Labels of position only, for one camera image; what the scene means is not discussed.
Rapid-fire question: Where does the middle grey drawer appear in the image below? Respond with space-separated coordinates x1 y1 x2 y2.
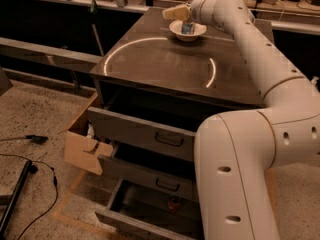
98 144 198 202

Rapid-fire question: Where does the black cable on floor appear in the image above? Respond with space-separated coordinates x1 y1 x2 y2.
0 153 60 240

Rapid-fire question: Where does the green handled stick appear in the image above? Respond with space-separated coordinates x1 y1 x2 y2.
89 0 104 55

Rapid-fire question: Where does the grey drawer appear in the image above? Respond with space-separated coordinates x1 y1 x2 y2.
88 99 195 162
95 179 204 240
98 144 198 202

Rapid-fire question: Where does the black handled tool on floor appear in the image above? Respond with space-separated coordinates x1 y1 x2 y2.
0 135 48 144

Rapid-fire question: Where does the cardboard box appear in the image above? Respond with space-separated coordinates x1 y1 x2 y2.
64 93 113 175

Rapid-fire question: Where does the top grey drawer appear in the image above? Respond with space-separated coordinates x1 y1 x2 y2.
88 99 195 162

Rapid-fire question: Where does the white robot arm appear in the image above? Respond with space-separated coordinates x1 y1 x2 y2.
163 0 320 240

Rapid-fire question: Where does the bottom grey drawer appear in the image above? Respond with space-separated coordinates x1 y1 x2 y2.
95 179 204 240

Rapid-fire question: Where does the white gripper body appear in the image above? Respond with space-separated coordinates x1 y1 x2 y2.
190 0 217 26

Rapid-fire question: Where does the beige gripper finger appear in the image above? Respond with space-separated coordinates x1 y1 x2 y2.
162 4 191 22

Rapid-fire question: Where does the small red can in drawer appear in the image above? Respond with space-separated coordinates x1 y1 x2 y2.
167 196 182 214

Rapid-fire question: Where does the red bull can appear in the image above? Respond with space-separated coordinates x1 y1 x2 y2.
181 22 195 34

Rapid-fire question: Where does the black bar on floor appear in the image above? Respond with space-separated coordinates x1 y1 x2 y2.
0 161 33 240

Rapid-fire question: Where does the white paper bowl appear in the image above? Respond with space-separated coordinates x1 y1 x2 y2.
169 20 207 42

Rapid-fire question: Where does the grey metal drawer cabinet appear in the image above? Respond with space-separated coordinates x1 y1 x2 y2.
89 6 276 240

